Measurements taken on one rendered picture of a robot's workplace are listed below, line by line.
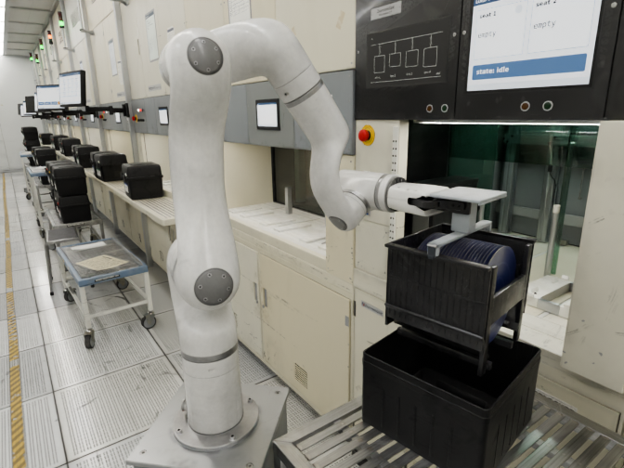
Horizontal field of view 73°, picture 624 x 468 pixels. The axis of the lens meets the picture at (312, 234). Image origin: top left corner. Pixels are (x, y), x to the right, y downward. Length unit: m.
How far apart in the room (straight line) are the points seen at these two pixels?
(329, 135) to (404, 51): 0.52
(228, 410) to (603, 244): 0.83
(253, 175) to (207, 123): 2.02
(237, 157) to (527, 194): 1.64
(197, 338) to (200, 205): 0.27
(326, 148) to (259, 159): 1.92
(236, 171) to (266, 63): 1.92
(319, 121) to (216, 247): 0.32
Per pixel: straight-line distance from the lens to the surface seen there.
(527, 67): 1.11
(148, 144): 4.09
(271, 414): 1.06
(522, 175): 2.14
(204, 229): 0.79
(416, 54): 1.30
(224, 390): 0.96
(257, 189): 2.81
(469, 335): 0.81
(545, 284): 1.50
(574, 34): 1.08
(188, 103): 0.76
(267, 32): 0.85
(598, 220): 1.00
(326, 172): 0.88
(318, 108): 0.87
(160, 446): 1.04
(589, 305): 1.05
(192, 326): 0.91
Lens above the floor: 1.43
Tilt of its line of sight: 16 degrees down
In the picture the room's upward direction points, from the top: 1 degrees counter-clockwise
